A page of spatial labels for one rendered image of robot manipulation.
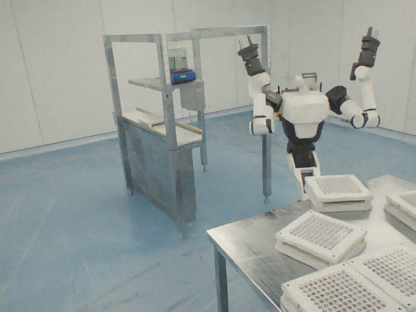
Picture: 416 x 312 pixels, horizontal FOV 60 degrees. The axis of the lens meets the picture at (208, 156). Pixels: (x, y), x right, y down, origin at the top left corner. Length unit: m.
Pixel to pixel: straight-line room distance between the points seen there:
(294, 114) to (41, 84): 4.38
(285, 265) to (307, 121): 1.09
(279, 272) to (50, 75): 5.05
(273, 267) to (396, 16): 4.65
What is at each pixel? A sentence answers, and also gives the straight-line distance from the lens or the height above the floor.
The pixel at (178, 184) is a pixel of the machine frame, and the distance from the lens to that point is 2.89.
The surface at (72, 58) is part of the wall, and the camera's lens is 5.95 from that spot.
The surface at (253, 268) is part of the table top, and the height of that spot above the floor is 0.86.
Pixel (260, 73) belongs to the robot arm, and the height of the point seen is 1.41.
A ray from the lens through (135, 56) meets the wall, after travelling 6.18.
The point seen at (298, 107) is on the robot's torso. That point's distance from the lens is 2.21.
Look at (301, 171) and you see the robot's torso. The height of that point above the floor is 0.78.
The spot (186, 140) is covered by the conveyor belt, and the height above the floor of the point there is 0.82.
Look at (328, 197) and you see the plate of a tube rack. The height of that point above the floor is 0.93.
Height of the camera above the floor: 1.69
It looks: 20 degrees down
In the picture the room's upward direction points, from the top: 4 degrees counter-clockwise
